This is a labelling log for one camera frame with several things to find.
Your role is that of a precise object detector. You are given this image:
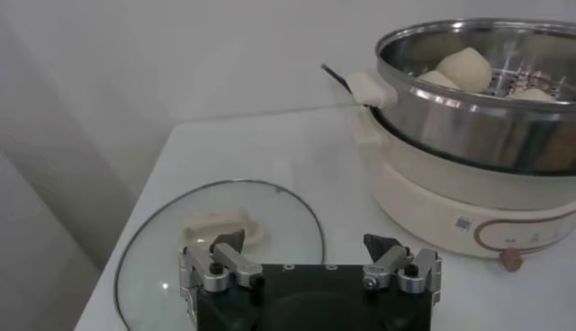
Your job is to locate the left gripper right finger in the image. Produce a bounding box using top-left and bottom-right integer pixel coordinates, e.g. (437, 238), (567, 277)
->
(362, 232), (444, 306)

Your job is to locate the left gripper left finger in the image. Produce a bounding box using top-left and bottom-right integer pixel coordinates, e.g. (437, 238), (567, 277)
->
(178, 228), (266, 330)

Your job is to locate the glass lid with cream handle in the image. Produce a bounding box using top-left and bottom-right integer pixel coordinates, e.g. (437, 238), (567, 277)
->
(113, 178), (326, 331)

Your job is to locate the white steamed baozi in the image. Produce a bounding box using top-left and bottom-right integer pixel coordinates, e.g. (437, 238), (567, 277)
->
(506, 87), (559, 103)
(416, 69), (460, 90)
(435, 47), (494, 94)

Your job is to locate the stainless steel steamer basket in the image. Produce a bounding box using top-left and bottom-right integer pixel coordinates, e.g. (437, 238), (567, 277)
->
(346, 17), (576, 176)

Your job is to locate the cream electric cooker base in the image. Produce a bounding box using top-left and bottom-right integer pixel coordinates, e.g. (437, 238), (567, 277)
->
(353, 107), (576, 273)

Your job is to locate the black cooker power cord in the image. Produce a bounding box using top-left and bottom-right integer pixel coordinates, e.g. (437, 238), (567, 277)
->
(319, 63), (356, 95)

